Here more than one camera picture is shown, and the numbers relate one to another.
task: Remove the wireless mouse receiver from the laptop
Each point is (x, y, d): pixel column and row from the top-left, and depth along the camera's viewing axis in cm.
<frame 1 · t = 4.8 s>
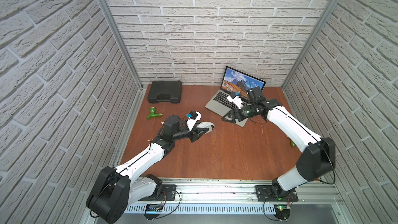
left hand: (207, 126, 76), fingers open
right hand: (228, 117, 79), fingers open
black plastic tool case: (166, 91, 112), point 5 cm above the table
green plastic toy left: (153, 113, 105), on the table

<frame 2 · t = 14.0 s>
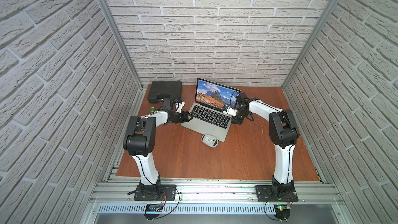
left hand: (189, 115, 98), fingers open
right hand: (237, 119, 101), fingers closed
white wireless mouse: (210, 140, 89), point 4 cm above the table
the other named things where they were.

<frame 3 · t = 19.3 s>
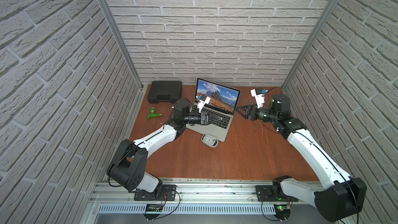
left hand: (221, 119, 71), fingers closed
right hand: (241, 108, 74), fingers open
the named things where they were.

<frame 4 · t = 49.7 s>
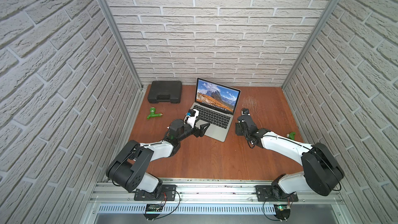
left hand: (206, 119, 84), fingers open
right hand: (243, 124, 91), fingers open
